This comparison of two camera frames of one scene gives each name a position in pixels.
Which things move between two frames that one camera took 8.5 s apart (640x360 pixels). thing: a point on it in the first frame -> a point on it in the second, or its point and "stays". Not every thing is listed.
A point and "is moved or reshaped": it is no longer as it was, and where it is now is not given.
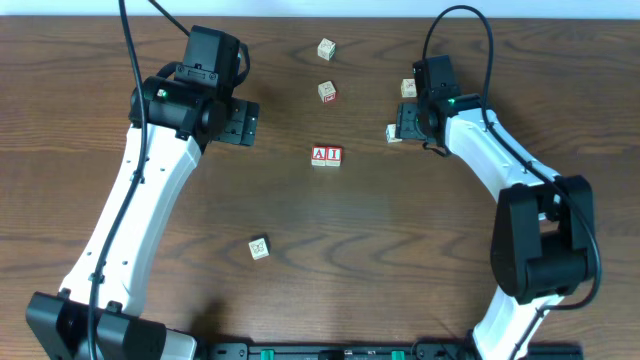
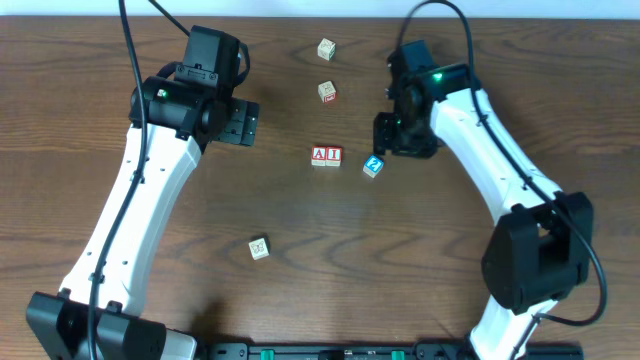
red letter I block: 334,156 stays
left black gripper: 240,123 stays
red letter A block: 318,156 stays
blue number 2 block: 390,134 is moved or reshaped
